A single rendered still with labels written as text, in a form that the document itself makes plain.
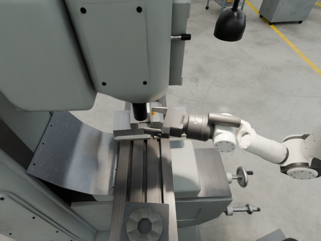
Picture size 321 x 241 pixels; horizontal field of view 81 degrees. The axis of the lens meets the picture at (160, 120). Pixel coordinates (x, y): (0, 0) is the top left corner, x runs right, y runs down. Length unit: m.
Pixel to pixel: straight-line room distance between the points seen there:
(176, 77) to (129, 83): 0.15
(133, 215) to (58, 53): 0.41
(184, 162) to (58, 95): 0.66
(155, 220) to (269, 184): 1.64
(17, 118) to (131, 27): 0.48
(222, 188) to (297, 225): 1.09
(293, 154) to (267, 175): 1.39
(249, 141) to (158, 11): 0.47
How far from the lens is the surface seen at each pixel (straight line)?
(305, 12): 5.37
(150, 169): 0.80
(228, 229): 1.79
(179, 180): 0.91
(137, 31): 0.38
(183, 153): 0.97
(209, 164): 1.07
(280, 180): 2.14
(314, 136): 0.69
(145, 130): 0.61
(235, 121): 0.60
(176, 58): 0.50
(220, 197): 1.04
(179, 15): 0.45
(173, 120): 0.62
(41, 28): 0.40
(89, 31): 0.39
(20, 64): 0.46
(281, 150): 0.72
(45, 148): 0.81
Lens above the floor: 1.68
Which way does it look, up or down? 49 degrees down
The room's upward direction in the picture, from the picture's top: straight up
